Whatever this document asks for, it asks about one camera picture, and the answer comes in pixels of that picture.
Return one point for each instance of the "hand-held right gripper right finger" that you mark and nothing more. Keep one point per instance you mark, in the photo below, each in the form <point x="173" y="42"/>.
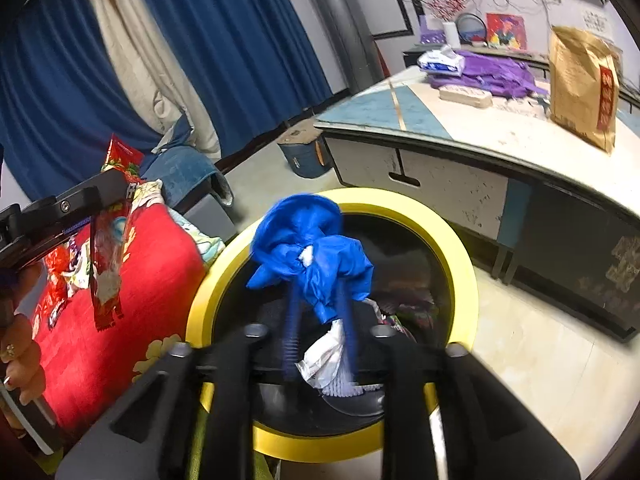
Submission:
<point x="350" y="340"/>

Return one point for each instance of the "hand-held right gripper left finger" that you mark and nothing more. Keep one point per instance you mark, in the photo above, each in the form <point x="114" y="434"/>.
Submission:
<point x="291" y="320"/>

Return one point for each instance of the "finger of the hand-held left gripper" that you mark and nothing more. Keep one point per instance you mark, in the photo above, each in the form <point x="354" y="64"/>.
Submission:
<point x="75" y="202"/>
<point x="50" y="245"/>

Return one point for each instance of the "white plastic bag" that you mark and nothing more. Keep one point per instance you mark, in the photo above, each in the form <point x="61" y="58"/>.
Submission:
<point x="325" y="355"/>

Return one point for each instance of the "red snack wrapper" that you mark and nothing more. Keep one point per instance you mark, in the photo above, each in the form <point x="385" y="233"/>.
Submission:
<point x="107" y="270"/>

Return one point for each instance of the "blue plastic bag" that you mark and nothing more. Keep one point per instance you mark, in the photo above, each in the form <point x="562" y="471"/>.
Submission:
<point x="300" y="240"/>

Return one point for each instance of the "yellow-rimmed trash bin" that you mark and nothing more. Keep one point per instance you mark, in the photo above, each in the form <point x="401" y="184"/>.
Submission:
<point x="450" y="260"/>

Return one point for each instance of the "person's left hand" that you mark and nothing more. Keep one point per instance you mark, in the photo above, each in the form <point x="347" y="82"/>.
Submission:
<point x="25" y="360"/>

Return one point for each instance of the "red plastic bag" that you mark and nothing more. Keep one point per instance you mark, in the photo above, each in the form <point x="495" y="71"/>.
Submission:
<point x="57" y="275"/>

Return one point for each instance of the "blue bedsheet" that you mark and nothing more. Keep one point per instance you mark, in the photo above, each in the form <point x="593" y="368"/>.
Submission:
<point x="185" y="170"/>

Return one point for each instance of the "beige and blue cloth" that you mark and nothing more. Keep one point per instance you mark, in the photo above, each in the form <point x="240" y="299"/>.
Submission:
<point x="175" y="135"/>

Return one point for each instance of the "red floral blanket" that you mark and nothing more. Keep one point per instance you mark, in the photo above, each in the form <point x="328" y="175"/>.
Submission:
<point x="125" y="350"/>

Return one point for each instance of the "beige curtain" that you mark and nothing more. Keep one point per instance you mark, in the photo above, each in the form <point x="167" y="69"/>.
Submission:
<point x="145" y="60"/>

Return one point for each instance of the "blue stool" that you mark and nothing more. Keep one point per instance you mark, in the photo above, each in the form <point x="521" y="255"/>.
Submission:
<point x="300" y="155"/>

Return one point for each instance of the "coffee table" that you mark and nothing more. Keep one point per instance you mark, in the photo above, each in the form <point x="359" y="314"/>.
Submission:
<point x="450" y="125"/>

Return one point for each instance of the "beige power strip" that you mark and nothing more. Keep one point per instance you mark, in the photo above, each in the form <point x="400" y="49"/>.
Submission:
<point x="465" y="96"/>

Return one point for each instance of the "tissue pack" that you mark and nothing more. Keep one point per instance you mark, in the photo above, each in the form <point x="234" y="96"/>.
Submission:
<point x="440" y="60"/>

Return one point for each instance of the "purple bag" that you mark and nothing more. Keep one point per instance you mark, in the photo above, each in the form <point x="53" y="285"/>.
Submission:
<point x="490" y="72"/>

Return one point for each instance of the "silver standing air conditioner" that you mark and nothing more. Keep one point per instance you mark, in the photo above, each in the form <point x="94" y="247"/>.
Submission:
<point x="340" y="20"/>

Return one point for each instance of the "purple box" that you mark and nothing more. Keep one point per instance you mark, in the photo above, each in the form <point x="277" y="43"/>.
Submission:
<point x="431" y="32"/>

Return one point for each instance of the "white vase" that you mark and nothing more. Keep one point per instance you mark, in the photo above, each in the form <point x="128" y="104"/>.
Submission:
<point x="451" y="34"/>

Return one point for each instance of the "round ornament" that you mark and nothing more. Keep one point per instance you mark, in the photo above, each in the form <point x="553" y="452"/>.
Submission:
<point x="472" y="30"/>

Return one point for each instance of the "brown paper bag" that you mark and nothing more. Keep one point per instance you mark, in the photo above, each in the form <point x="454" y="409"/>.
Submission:
<point x="580" y="85"/>

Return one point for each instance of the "colourful picture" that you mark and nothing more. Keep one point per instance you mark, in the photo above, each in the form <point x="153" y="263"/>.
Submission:
<point x="506" y="30"/>

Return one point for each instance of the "red flower sprigs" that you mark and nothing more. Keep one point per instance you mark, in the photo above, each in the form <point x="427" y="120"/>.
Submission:
<point x="447" y="5"/>

